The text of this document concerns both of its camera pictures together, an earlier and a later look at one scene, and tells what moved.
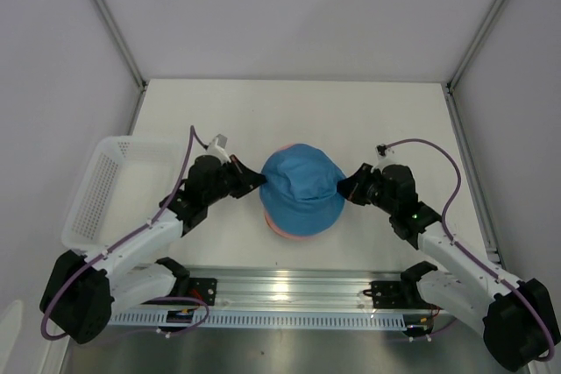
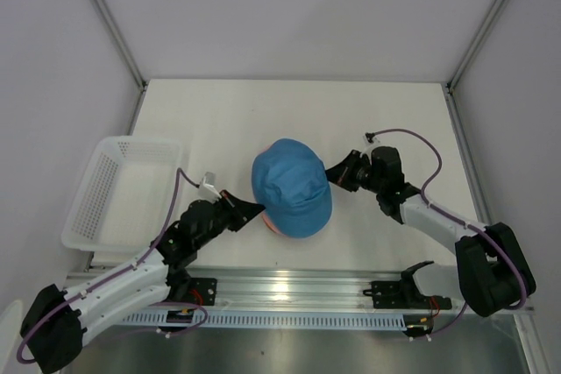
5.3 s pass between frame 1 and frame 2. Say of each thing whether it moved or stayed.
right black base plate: stayed
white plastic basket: stayed
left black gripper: moved
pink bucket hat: moved
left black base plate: stayed
